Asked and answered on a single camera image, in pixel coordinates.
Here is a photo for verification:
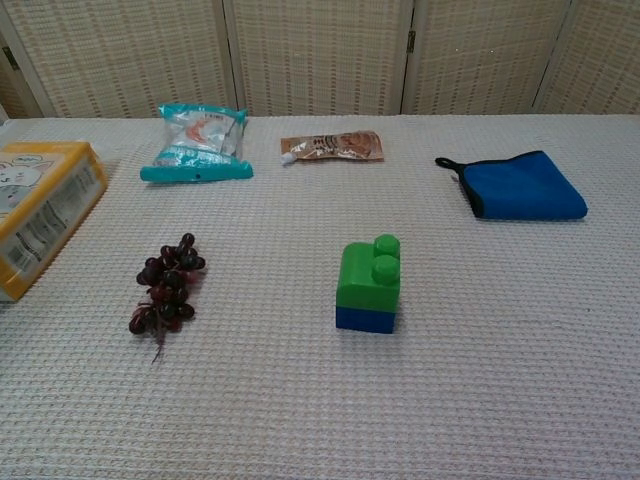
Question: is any green building block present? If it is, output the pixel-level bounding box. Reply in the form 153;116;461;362
335;233;402;316

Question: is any blue building block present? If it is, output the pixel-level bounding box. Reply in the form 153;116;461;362
335;304;397;335

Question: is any brown sauce pouch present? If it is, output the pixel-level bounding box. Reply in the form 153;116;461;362
280;130;386;167

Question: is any teal snack bag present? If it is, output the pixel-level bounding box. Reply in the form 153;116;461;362
139;102;254;184

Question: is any dark purple grape bunch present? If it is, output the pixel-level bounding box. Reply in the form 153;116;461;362
128;232;207;366

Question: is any white woven tablecloth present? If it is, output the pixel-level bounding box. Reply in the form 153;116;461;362
0;113;640;480

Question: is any woven folding screen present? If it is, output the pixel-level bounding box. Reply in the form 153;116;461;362
0;0;640;120

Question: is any blue folded cloth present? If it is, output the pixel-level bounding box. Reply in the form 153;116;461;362
434;150;589;220

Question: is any yellow cat tissue box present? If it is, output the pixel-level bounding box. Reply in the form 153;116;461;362
0;141;109;303

